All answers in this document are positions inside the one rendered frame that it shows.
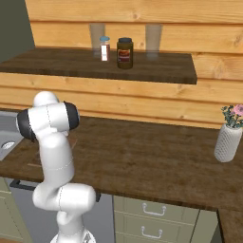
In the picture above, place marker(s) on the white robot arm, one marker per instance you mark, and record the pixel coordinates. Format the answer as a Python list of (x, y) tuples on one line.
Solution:
[(56, 158)]

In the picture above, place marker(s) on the dark wooden shelf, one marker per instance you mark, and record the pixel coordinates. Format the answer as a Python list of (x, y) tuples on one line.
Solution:
[(104, 66)]

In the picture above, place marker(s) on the dark brown jar black lid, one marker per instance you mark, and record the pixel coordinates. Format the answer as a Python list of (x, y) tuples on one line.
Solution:
[(125, 53)]

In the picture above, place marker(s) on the small spice jar blue lid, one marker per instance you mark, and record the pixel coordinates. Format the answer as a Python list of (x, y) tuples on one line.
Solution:
[(105, 49)]

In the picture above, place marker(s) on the clear drinking glass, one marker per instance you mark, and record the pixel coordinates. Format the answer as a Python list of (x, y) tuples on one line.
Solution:
[(153, 39), (97, 37)]

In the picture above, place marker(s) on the pale green drawer front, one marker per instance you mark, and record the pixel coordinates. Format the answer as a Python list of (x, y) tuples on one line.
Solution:
[(152, 230), (155, 209)]

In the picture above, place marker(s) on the white vase with pink flowers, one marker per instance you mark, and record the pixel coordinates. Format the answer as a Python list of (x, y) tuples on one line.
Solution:
[(229, 140)]

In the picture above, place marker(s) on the grey sink basin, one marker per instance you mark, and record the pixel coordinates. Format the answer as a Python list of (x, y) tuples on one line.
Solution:
[(7, 136)]

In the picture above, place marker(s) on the grey dishwasher door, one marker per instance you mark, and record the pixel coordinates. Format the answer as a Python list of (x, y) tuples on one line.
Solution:
[(28, 212)]

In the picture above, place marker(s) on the pale green cupboard door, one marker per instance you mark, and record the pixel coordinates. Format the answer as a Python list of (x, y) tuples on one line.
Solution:
[(207, 226), (9, 215)]

